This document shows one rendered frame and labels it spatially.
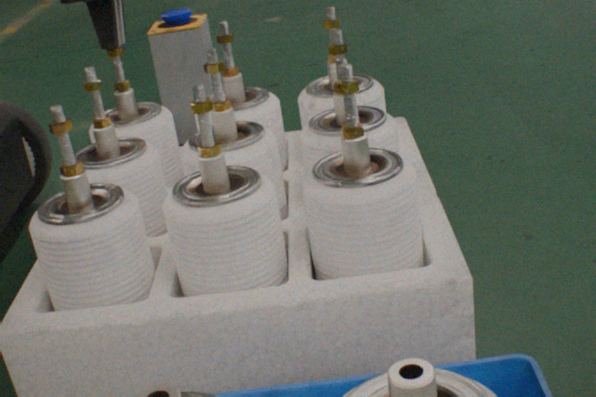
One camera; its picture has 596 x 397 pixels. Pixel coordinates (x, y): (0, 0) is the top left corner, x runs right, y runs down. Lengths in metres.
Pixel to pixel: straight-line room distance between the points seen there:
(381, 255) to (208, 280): 0.14
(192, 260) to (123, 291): 0.07
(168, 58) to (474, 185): 0.49
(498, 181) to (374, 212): 0.61
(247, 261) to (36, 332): 0.18
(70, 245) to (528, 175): 0.77
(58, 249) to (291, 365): 0.21
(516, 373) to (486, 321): 0.25
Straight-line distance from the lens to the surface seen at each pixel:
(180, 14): 1.02
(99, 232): 0.65
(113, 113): 0.91
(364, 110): 0.78
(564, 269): 0.98
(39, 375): 0.69
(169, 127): 0.88
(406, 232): 0.64
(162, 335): 0.64
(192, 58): 1.01
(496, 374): 0.64
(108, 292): 0.67
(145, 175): 0.76
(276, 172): 0.76
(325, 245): 0.64
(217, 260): 0.64
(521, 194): 1.17
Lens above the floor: 0.51
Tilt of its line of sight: 23 degrees down
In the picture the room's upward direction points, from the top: 8 degrees counter-clockwise
